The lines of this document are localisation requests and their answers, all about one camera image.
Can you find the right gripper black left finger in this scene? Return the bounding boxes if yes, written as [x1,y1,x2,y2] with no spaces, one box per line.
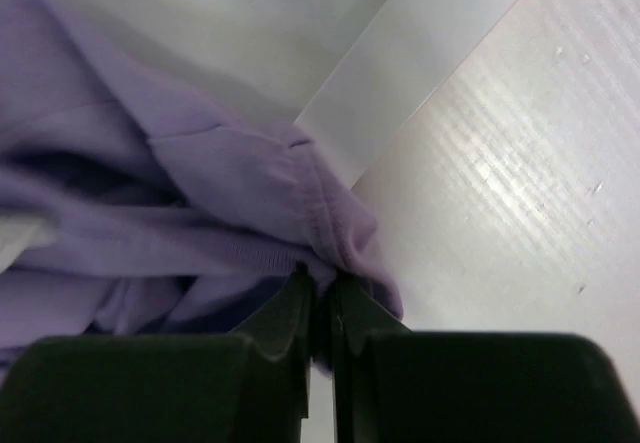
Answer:
[1,265,313,442]

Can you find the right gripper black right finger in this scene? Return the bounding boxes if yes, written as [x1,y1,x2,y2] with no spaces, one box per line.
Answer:
[330,276,639,442]

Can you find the purple t shirt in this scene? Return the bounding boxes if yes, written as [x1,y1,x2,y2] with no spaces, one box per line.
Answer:
[1,0,403,371]

